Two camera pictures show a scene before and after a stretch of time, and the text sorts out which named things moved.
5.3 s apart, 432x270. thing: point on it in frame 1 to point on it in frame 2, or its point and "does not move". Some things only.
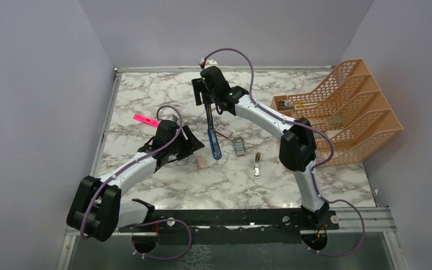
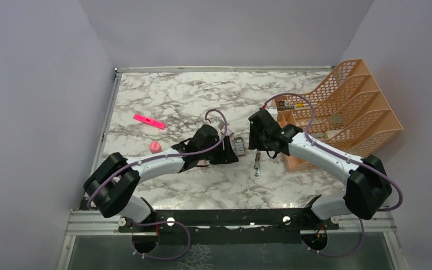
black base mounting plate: x=232 y=226 does not move
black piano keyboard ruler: x=283 y=104 does not move
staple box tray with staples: x=239 y=146 does not move
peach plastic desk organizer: x=350 y=117 does not move
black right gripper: x=198 y=86 to x=253 y=142
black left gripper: x=193 y=143 to x=228 y=155
